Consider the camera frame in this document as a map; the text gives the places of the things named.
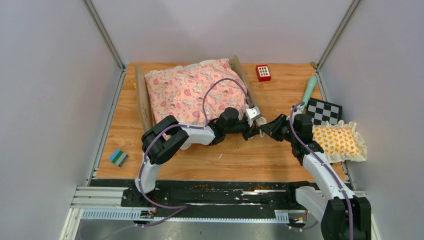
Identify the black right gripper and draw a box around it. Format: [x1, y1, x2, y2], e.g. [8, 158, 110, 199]
[259, 114, 297, 144]

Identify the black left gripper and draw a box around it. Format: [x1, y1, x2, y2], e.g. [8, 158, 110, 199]
[225, 117, 264, 142]

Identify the pink unicorn drawstring bag blanket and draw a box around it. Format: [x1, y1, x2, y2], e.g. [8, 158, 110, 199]
[145, 58, 250, 125]

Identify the orange duck print pillow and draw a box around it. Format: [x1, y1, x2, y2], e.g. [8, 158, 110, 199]
[312, 120, 367, 164]

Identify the wooden striped pet bed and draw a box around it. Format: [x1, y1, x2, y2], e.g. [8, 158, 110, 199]
[134, 55, 259, 132]

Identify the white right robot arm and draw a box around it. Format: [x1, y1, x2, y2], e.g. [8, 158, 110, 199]
[259, 113, 372, 240]

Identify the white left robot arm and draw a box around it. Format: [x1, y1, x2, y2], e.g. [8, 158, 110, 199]
[133, 106, 267, 207]

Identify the black and silver chessboard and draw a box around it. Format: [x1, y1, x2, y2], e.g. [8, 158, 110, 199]
[306, 98, 343, 126]

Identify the mint green massager wand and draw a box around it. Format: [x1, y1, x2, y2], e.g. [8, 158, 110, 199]
[301, 76, 317, 112]

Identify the red white grid block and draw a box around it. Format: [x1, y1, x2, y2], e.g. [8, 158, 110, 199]
[255, 64, 272, 82]

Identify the blue green grey block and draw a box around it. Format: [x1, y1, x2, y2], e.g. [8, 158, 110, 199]
[108, 149, 129, 168]

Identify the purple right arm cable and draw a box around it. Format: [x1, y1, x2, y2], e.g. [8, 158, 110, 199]
[289, 101, 355, 240]

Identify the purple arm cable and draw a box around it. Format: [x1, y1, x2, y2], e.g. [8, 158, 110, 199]
[289, 101, 355, 240]
[137, 78, 254, 229]

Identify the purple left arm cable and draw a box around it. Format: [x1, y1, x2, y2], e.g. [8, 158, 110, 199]
[137, 78, 254, 229]

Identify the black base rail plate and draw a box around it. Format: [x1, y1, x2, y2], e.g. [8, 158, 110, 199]
[119, 179, 332, 221]

